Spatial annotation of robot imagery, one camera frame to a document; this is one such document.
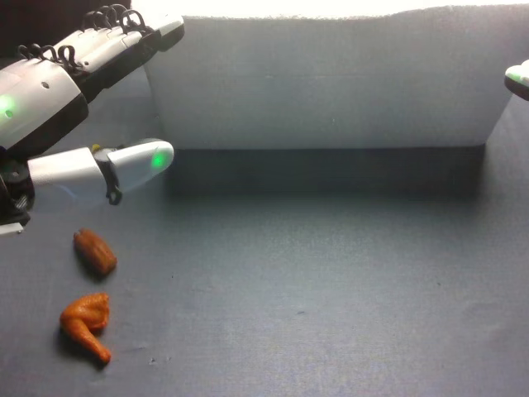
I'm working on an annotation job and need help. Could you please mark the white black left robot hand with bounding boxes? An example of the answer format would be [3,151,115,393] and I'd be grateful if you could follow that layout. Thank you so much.
[0,2,186,238]

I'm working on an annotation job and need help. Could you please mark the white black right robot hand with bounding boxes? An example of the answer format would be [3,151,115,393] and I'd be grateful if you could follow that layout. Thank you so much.
[504,59,529,101]

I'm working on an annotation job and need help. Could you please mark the brown toy meat piece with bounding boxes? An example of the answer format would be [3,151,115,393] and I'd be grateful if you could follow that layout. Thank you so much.
[73,227,118,276]

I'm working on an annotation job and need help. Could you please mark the orange toy chicken wing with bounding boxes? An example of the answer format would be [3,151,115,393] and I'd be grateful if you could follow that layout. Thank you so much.
[59,292,113,366]

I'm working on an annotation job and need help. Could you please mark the grey table cloth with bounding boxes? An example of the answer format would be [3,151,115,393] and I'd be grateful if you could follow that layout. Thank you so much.
[0,65,529,397]

